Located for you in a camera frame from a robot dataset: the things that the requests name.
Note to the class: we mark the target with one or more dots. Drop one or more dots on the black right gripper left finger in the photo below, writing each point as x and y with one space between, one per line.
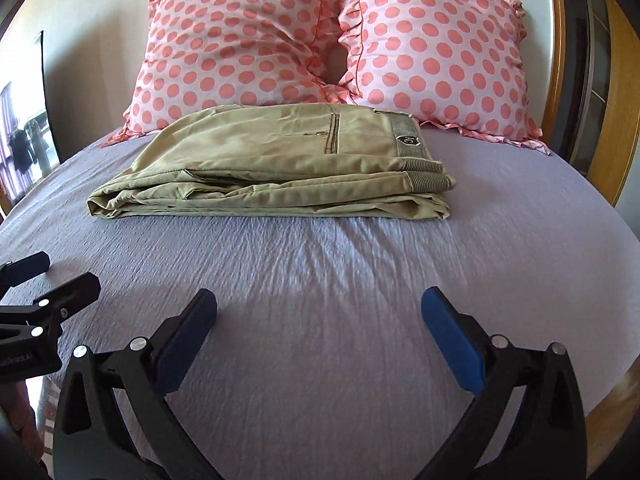
113 420

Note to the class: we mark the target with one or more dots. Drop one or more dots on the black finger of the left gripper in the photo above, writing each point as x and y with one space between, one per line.
68 299

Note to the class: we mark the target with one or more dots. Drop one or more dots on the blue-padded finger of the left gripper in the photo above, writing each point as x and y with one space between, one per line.
21 271

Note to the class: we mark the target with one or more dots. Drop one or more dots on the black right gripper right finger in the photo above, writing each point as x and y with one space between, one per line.
526 419

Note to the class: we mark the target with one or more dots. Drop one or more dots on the beige khaki pants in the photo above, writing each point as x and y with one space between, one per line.
295 160

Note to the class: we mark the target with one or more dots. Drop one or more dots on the person's left hand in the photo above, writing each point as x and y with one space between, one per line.
14 402

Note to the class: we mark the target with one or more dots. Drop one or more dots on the black framed mirror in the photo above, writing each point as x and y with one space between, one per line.
28 149

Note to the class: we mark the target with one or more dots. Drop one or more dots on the lavender bed sheet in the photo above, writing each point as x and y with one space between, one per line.
319 365

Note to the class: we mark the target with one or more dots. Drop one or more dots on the polka dot pillow near window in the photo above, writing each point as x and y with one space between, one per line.
206 53

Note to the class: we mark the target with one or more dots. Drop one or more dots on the polka dot pillow near door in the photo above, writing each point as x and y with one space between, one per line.
455 64

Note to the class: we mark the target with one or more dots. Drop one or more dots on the wooden door frame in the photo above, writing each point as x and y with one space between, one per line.
582 65

